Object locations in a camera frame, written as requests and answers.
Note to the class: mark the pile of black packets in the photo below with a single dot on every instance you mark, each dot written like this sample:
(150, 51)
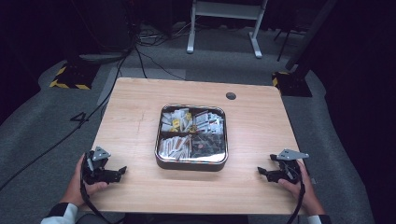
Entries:
(208, 145)

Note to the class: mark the pile of white red sachets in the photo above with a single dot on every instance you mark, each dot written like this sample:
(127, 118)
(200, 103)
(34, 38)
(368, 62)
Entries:
(208, 123)

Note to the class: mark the person's dark pants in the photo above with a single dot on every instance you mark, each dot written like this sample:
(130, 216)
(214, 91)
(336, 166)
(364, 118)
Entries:
(186, 219)

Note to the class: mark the black tripod legs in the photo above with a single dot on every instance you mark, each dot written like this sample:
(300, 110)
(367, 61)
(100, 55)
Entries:
(285, 43)

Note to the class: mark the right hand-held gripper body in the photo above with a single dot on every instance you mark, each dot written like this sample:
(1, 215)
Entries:
(288, 169)

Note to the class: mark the clear plastic box lid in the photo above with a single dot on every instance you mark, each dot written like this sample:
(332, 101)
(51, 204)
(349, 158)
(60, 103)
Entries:
(191, 133)

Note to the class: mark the grey table grommet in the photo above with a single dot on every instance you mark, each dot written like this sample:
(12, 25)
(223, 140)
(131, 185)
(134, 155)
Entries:
(230, 95)

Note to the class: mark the black slanted stand pole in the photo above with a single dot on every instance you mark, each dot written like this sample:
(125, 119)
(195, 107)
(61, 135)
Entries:
(311, 34)

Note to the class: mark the pile of yellow white packets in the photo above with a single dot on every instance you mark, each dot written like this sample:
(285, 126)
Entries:
(176, 121)

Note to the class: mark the black yellow striped stand base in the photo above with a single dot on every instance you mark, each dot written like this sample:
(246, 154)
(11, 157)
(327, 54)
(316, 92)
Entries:
(292, 84)
(73, 76)

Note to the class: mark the brown compartment box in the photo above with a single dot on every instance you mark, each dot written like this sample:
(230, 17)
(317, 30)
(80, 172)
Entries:
(190, 166)

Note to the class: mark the pile of white brown sticks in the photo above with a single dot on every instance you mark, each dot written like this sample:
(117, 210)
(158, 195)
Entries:
(174, 148)

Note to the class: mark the person's right hand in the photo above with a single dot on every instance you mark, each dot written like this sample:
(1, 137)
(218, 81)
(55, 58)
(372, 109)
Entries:
(306, 193)

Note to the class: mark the person's left hand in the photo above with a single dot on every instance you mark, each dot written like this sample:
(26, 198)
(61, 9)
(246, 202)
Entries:
(76, 189)

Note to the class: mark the white metal desk frame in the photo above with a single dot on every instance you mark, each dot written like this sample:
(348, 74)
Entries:
(227, 10)

